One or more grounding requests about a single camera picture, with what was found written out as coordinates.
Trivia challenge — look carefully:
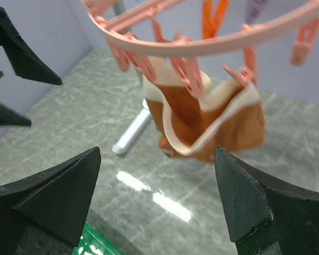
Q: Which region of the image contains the purple clothes peg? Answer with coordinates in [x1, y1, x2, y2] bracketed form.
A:
[245, 0, 270, 25]

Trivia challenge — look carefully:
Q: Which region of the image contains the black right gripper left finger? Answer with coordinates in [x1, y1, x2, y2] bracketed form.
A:
[0, 147, 101, 254]

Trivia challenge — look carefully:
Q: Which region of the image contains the green plastic tray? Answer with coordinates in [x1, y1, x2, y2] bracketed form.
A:
[72, 222, 121, 255]

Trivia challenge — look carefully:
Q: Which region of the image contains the pink round clip hanger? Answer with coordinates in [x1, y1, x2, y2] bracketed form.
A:
[81, 0, 319, 99]

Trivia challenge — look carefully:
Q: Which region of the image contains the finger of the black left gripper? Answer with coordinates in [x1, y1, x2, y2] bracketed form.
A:
[0, 104, 32, 126]
[0, 7, 62, 85]

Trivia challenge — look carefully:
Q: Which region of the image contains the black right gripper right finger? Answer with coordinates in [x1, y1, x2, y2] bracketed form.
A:
[214, 147, 319, 254]

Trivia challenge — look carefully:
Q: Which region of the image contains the orange underwear with cream waistband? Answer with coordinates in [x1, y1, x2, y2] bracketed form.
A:
[143, 57, 265, 163]

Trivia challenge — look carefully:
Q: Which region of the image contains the metal clothes rack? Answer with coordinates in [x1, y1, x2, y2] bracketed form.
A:
[111, 0, 154, 155]

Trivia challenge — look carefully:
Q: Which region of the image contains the orange clothes peg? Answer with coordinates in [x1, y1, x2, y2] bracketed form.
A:
[202, 0, 229, 39]

